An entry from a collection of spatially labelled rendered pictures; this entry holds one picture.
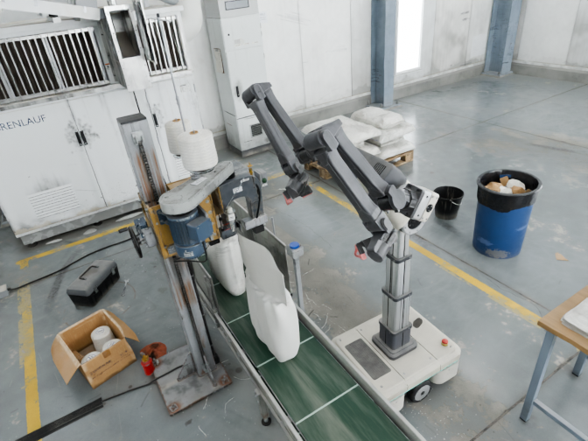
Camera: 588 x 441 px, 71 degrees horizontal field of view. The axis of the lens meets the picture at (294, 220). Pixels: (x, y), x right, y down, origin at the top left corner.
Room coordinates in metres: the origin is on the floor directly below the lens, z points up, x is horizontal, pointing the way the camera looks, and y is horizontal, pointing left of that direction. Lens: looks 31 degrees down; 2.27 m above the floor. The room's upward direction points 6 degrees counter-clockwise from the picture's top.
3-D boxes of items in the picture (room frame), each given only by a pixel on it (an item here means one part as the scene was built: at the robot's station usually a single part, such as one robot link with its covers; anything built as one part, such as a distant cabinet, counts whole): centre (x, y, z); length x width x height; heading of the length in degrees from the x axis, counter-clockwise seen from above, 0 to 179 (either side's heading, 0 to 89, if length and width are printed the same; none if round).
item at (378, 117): (5.25, -1.22, 0.56); 0.67 x 0.43 x 0.15; 29
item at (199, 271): (2.46, 0.79, 0.54); 1.05 x 0.02 x 0.41; 29
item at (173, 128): (2.08, 0.54, 1.61); 0.15 x 0.14 x 0.17; 29
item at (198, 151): (1.85, 0.41, 1.61); 0.17 x 0.17 x 0.17
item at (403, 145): (5.05, -1.31, 0.20); 0.67 x 0.43 x 0.15; 119
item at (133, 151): (1.95, 0.71, 0.88); 0.12 x 0.11 x 1.74; 119
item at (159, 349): (2.14, 1.11, 0.02); 0.22 x 0.18 x 0.04; 29
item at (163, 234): (2.00, 0.63, 1.18); 0.34 x 0.25 x 0.31; 119
